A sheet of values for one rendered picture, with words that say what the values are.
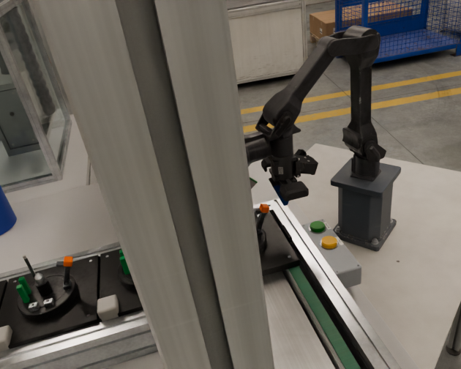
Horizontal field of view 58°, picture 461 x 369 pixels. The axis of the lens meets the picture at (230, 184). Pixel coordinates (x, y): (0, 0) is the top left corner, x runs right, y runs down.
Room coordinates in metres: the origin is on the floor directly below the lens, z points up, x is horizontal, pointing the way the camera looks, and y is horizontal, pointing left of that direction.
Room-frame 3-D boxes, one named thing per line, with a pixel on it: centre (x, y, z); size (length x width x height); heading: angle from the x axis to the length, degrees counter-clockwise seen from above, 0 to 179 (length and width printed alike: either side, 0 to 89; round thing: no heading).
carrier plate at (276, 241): (0.87, 0.00, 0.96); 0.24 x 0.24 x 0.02; 10
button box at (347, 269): (0.82, -0.23, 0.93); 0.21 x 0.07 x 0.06; 10
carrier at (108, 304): (0.82, 0.25, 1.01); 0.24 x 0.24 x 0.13; 10
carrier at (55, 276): (0.78, 0.49, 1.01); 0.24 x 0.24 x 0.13; 10
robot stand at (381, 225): (0.97, -0.37, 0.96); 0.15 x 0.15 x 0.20; 47
